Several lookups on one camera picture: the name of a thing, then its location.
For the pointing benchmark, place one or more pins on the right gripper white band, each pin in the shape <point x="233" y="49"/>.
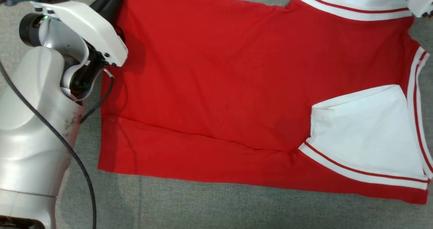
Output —
<point x="423" y="2"/>

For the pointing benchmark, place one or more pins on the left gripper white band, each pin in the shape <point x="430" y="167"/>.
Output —
<point x="91" y="26"/>

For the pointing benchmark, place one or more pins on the red shirt with white sleeves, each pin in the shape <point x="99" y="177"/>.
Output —
<point x="220" y="87"/>

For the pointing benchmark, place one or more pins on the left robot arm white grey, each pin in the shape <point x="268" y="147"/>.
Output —
<point x="30" y="120"/>

